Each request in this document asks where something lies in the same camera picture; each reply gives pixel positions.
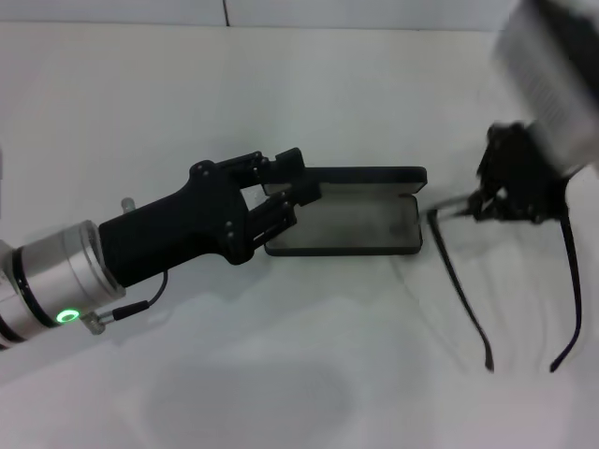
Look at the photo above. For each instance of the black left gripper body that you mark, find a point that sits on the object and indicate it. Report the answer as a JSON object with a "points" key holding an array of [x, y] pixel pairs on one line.
{"points": [[187, 224]]}

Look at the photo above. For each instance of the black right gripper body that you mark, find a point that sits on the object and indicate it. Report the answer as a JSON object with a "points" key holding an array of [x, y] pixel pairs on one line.
{"points": [[529, 173]]}

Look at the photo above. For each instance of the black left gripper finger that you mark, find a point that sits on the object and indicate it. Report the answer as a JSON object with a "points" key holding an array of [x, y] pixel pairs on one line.
{"points": [[306, 194], [290, 163]]}

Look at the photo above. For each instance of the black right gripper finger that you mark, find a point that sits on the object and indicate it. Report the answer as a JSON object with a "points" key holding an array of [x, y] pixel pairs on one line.
{"points": [[489, 178], [507, 206]]}

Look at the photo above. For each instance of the black glasses case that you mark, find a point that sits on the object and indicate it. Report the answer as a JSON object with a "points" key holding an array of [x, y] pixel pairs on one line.
{"points": [[351, 224]]}

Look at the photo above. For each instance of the black glasses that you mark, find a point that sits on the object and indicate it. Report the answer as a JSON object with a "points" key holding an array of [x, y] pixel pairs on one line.
{"points": [[489, 360]]}

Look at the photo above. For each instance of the small silver connector stub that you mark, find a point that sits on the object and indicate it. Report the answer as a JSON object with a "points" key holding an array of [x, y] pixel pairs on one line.
{"points": [[128, 205]]}

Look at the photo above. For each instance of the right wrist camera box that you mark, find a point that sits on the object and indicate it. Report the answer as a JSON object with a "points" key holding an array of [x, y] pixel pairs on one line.
{"points": [[547, 79]]}

